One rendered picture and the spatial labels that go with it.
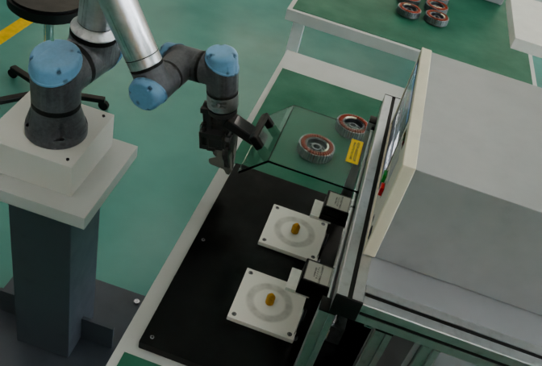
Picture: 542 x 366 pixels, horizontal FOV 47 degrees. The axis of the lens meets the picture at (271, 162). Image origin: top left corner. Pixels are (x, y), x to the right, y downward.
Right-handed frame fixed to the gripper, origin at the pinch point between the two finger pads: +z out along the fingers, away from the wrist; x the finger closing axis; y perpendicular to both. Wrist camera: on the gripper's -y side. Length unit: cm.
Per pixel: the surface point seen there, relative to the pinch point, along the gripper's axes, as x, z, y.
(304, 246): 14.0, 7.6, -22.8
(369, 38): -122, 23, -26
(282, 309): 35.1, 5.8, -21.8
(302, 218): 4.3, 7.9, -20.4
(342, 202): 9.3, -5.0, -30.1
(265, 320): 39.2, 5.0, -19.0
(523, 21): -65, -21, -72
